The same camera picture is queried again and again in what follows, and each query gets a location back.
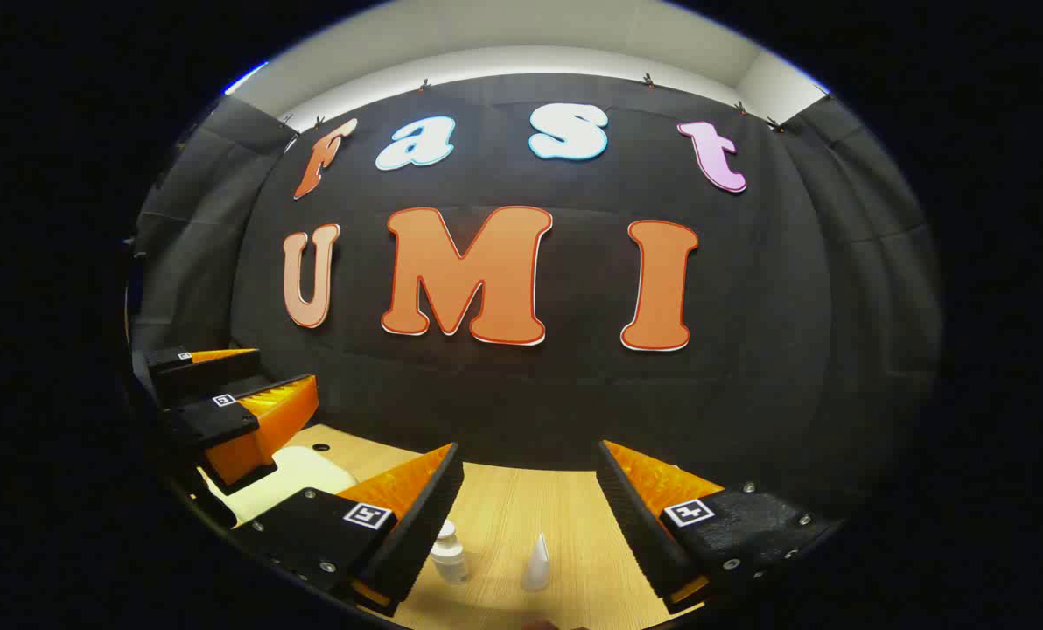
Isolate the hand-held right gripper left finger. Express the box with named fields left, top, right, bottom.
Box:
left=228, top=442, right=466, bottom=618

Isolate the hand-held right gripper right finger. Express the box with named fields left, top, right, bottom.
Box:
left=596, top=439, right=842, bottom=613

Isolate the white pump bottle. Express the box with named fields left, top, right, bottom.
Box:
left=430, top=520, right=472, bottom=585

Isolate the small cream suitcase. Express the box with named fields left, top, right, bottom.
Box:
left=199, top=444, right=361, bottom=526

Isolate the white squeeze tube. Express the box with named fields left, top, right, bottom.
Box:
left=521, top=531, right=553, bottom=593

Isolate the black backdrop cloth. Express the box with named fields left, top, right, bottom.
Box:
left=128, top=73, right=942, bottom=526

